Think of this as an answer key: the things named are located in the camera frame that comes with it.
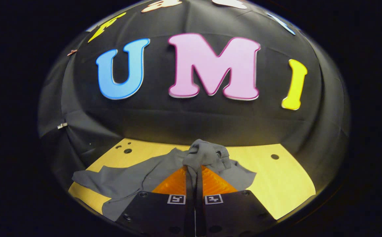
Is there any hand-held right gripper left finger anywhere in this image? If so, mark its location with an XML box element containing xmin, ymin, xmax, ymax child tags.
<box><xmin>115</xmin><ymin>166</ymin><xmax>195</xmax><ymax>237</ymax></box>

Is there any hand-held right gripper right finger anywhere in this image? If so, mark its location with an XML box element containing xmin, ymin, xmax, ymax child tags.
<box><xmin>196</xmin><ymin>166</ymin><xmax>278</xmax><ymax>237</ymax></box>

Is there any grey button shirt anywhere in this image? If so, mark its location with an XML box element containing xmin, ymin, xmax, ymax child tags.
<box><xmin>72</xmin><ymin>139</ymin><xmax>257</xmax><ymax>222</ymax></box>

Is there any black backdrop cloth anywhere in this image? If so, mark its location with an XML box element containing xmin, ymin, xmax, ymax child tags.
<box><xmin>38</xmin><ymin>0</ymin><xmax>351</xmax><ymax>198</ymax></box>

